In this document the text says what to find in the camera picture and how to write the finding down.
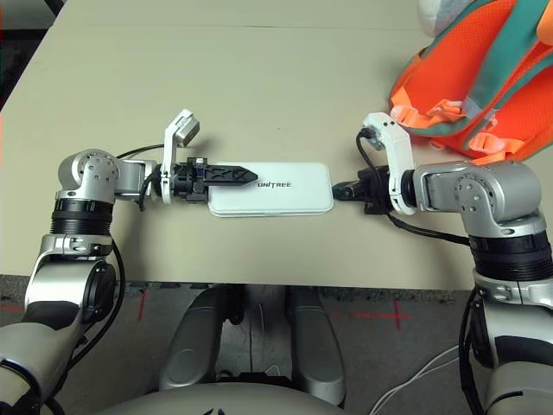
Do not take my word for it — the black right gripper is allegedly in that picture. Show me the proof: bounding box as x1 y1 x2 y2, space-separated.
332 164 394 216

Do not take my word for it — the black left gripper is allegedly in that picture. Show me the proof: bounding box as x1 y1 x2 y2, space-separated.
170 157 259 204

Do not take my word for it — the white pencil case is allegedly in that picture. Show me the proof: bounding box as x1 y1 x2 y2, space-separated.
207 161 336 217

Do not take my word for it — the grey white plush toy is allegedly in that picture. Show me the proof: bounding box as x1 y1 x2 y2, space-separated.
417 0 459 38

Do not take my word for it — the orange and teal backpack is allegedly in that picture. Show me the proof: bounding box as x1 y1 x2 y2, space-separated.
388 0 553 161

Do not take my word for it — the red tape cross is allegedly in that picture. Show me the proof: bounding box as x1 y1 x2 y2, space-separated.
349 297 411 329

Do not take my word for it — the grey right robot leg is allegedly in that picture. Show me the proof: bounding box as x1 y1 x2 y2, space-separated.
287 287 346 407

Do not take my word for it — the grey robot leg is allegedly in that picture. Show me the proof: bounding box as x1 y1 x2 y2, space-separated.
159 287 234 390
287 287 346 407

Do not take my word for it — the grey left robot leg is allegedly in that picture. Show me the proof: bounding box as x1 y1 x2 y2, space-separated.
159 287 234 390

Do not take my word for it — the grey robot torso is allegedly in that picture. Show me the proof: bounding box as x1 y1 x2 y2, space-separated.
97 382 338 415

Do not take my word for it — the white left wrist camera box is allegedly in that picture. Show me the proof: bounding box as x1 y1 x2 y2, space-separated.
157 108 203 204

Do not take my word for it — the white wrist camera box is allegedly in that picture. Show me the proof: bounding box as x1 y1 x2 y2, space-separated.
361 112 418 216
157 108 203 204

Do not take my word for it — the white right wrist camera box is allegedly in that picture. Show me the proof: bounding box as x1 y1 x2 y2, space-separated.
361 112 418 216

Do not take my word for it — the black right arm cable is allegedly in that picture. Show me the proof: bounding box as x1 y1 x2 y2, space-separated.
355 127 474 247

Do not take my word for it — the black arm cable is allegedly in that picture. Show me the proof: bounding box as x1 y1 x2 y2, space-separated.
355 127 474 247
45 144 168 415

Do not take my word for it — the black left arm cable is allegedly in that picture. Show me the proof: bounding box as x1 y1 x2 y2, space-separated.
45 144 168 415

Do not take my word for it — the white floor cable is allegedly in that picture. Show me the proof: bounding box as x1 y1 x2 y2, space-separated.
371 343 461 415

